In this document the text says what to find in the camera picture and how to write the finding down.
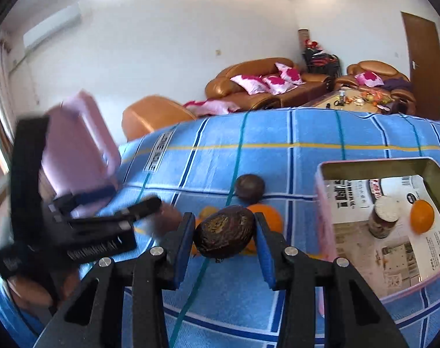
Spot orange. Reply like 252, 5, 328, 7
410, 199, 435, 234
190, 206, 221, 256
246, 204, 283, 254

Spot tan leather armchair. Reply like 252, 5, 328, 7
121, 95, 197, 142

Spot blue checked blanket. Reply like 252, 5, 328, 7
0, 107, 440, 348

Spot wooden coffee table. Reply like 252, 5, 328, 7
301, 87, 391, 115

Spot white round pastry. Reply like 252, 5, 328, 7
368, 196, 400, 239

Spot pink white pillow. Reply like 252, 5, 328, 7
275, 62, 303, 85
230, 74, 268, 95
354, 71, 384, 88
261, 74, 297, 93

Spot dark smooth passion fruit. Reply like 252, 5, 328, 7
235, 174, 266, 204

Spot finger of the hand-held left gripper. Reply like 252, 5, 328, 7
53, 185, 117, 213
113, 196, 163, 225

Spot window curtain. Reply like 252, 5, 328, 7
0, 40, 18, 196

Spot purple cloth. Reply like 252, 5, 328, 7
383, 78, 412, 93

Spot printed paper liner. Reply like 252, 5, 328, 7
323, 176, 440, 291

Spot black stacked chairs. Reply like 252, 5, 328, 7
303, 49, 342, 78

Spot brown leather sofa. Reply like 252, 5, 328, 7
206, 58, 333, 111

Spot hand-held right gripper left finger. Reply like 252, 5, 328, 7
33, 212, 197, 348

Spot dark wrinkled passion fruit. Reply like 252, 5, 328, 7
193, 205, 256, 260

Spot pink throw blanket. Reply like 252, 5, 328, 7
184, 98, 240, 117

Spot pink metal tin box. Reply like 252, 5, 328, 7
315, 157, 440, 312

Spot white air conditioner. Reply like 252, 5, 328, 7
22, 3, 82, 51

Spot brown wooden door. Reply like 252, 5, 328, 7
401, 12, 440, 120

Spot brown leather armchair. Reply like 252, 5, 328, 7
334, 60, 416, 115

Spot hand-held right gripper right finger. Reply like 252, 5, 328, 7
254, 212, 402, 348

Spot tall patterned cylinder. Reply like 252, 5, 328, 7
298, 29, 309, 59

